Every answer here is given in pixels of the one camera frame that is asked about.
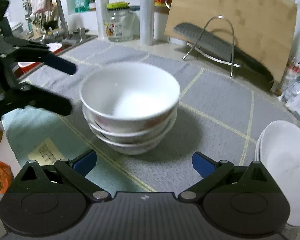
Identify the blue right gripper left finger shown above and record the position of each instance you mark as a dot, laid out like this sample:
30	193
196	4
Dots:
85	162

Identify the white bowl with pattern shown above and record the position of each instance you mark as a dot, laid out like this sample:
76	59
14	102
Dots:
132	137

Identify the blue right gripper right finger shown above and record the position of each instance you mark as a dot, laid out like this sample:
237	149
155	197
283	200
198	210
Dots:
203	165

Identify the bamboo cutting board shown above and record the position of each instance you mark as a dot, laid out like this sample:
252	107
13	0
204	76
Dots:
263	29

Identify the glass jar green lid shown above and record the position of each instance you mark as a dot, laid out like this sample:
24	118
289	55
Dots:
119	22

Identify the light teal cloth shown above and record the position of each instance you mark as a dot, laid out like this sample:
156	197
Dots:
47	137

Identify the metal wire rack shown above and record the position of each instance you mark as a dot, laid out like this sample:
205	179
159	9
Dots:
208	44

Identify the steel sink faucet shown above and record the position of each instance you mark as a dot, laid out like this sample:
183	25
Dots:
64	31

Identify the white food package bag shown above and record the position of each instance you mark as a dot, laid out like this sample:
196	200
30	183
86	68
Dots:
291	89

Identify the santoku kitchen knife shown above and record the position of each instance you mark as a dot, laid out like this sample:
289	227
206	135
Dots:
251	62

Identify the plastic wrap roll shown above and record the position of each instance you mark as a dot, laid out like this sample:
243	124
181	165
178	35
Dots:
146	22

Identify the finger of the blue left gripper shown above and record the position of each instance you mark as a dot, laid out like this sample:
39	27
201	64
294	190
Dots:
39	98
44	56

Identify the thin plastic bag roll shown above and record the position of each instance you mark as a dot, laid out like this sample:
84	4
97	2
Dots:
101	12

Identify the orange plastic bag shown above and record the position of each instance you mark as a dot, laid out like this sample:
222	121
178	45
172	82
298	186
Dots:
6	177

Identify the white bottom bowl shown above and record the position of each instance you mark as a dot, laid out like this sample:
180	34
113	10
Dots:
133	149

